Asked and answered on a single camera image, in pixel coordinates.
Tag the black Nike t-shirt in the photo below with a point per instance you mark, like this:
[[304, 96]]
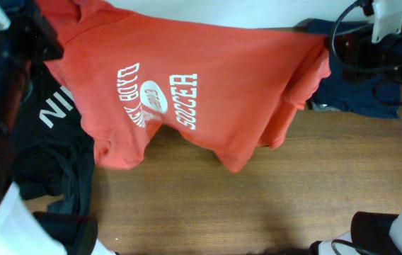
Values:
[[54, 155]]

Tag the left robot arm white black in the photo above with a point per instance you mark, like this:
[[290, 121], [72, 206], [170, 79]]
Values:
[[27, 38]]

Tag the folded navy blue shirt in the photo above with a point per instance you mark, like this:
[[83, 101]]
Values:
[[357, 98]]

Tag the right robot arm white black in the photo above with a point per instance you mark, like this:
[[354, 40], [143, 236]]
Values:
[[358, 57]]

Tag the red soccer t-shirt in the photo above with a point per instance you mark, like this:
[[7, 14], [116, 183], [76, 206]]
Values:
[[229, 90]]

